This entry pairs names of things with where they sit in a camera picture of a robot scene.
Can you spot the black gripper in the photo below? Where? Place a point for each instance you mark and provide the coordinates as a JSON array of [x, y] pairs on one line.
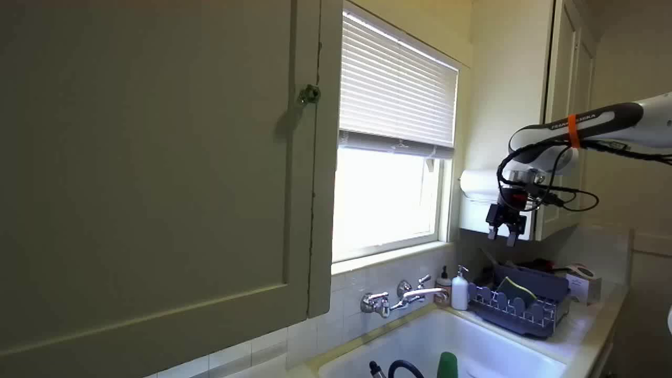
[[509, 211]]

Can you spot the chrome tap handle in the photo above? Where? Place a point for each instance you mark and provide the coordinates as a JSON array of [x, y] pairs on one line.
[[374, 302], [422, 281]]

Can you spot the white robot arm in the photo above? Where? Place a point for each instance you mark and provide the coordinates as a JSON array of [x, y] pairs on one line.
[[527, 175]]

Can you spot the white soap dispenser bottle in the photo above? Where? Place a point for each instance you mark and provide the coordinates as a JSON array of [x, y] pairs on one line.
[[461, 289]]

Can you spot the blue dish drying rack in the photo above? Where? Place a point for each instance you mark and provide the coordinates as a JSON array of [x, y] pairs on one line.
[[535, 320]]

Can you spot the white box on counter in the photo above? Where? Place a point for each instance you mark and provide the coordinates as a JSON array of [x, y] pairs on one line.
[[585, 283]]

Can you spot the chrome faucet spout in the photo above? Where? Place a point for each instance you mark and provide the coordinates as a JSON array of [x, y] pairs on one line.
[[408, 295]]

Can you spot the white ceramic sink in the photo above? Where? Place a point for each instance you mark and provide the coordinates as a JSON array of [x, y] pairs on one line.
[[422, 338]]

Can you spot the green plastic cup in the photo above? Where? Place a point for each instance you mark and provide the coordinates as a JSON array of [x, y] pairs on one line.
[[448, 366]]

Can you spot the white window blind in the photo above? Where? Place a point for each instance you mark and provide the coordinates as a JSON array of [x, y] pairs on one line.
[[395, 92]]

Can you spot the green cabinet knob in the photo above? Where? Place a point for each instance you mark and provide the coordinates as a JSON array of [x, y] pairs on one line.
[[309, 95]]

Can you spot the green cabinet door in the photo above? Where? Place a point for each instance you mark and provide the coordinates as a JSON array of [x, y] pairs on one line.
[[163, 189]]

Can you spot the steel kettle black handle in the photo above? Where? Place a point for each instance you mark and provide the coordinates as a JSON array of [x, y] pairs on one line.
[[394, 369]]

